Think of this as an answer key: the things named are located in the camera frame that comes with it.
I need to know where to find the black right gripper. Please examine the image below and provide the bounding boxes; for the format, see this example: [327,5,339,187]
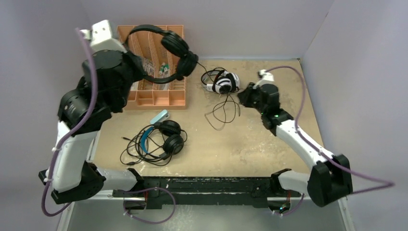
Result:
[237,82,268,115]

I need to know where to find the white and black headphones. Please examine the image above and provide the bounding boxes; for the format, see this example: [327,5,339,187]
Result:
[201,67,240,94]

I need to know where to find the small black on-ear headphones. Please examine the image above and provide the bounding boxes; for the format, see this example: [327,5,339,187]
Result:
[123,24,199,84]

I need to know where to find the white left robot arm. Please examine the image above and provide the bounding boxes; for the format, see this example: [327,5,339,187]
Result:
[38,50,145,205]

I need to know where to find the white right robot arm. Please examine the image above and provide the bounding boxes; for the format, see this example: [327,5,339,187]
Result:
[238,83,353,207]

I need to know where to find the black and blue headphones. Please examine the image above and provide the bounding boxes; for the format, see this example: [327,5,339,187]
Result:
[140,119,186,157]

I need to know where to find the light blue stapler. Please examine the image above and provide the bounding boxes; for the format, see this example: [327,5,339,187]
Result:
[150,109,170,125]

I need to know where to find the clear plastic packaged item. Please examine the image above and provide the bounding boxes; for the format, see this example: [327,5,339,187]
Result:
[156,74,169,90]

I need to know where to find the peach plastic file organizer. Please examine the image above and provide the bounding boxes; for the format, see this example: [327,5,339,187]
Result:
[124,31,187,111]

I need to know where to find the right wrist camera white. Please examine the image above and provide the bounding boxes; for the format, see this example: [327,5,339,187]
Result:
[253,69,274,89]

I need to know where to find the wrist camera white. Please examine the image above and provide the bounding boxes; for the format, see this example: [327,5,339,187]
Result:
[253,69,274,89]
[80,20,127,53]

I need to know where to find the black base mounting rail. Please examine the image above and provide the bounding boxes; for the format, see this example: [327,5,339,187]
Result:
[113,176,300,209]

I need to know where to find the black cable of blue headphones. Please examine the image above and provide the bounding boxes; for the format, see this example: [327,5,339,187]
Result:
[119,125,189,167]

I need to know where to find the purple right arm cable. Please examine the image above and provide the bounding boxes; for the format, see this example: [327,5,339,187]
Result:
[266,65,395,218]

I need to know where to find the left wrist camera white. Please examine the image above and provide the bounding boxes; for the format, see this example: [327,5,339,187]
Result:
[80,20,127,53]

